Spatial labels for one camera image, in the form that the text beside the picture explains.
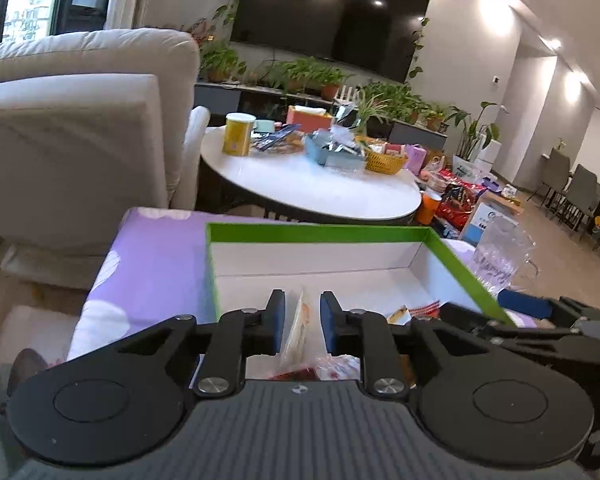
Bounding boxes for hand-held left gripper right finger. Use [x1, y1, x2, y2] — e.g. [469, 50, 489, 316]
[320, 290, 486, 397]

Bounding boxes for orange cup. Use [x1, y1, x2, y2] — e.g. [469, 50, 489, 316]
[415, 192, 442, 225]

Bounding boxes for yellow woven basket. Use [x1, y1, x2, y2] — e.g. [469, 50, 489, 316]
[362, 145, 409, 176]

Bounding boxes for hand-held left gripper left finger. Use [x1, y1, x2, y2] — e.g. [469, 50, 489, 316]
[111, 289, 287, 397]

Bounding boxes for blue plastic basket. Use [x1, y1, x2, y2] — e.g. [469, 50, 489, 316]
[305, 132, 367, 170]

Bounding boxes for brown slipper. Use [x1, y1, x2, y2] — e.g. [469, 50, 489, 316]
[9, 349, 49, 397]

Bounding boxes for pile of blue snack packets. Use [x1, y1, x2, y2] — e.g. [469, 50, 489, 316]
[250, 125, 306, 156]

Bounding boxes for beige armchair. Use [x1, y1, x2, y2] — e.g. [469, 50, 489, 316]
[0, 29, 211, 261]

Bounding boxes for blue white cardboard box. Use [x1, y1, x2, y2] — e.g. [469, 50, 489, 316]
[460, 200, 523, 246]

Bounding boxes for red striped snack packet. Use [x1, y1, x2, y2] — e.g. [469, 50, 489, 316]
[386, 300, 441, 325]

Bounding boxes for potted plants in terracotta pots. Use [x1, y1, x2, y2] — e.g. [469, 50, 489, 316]
[267, 57, 353, 101]

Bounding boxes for grey dining chair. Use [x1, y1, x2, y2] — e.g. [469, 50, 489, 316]
[532, 147, 572, 208]
[555, 164, 600, 233]

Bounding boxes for peace lily plant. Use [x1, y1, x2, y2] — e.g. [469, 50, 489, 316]
[450, 102, 501, 161]

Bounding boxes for purple printed tablecloth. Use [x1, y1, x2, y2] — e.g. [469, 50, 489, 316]
[67, 207, 548, 391]

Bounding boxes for row of leafy potted plants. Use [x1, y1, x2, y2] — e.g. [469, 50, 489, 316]
[352, 80, 451, 133]

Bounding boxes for potted green plant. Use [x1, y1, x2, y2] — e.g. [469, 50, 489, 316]
[200, 40, 246, 83]

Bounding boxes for wall television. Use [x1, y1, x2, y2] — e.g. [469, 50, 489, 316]
[230, 0, 430, 83]

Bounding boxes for white fluffy rug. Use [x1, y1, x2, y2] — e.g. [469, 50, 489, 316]
[0, 305, 81, 366]

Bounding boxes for clear packet with orange print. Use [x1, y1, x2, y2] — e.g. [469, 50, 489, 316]
[279, 287, 315, 376]

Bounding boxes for yellow canister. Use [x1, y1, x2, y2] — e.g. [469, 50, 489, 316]
[222, 113, 257, 157]

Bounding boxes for round white table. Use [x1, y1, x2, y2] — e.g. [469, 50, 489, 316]
[200, 125, 423, 226]

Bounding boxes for pile of red snack bags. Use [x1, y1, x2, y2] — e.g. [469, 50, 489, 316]
[420, 167, 487, 231]

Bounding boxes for orange tissue box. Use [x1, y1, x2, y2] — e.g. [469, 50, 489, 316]
[286, 106, 335, 133]

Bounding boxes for green cardboard box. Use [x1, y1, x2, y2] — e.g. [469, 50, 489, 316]
[205, 222, 518, 381]

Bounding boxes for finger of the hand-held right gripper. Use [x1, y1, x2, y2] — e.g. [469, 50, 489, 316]
[497, 290, 600, 330]
[439, 302, 600, 369]

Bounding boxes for pink box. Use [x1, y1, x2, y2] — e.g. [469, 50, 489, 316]
[404, 144, 428, 173]

